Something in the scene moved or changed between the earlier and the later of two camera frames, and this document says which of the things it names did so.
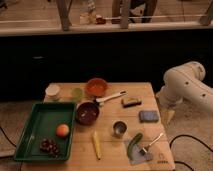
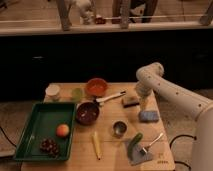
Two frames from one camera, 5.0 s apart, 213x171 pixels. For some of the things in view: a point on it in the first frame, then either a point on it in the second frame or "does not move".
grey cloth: [138, 155] does not move
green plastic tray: [42, 124] does not move
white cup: [52, 92] does not move
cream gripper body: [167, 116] to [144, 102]
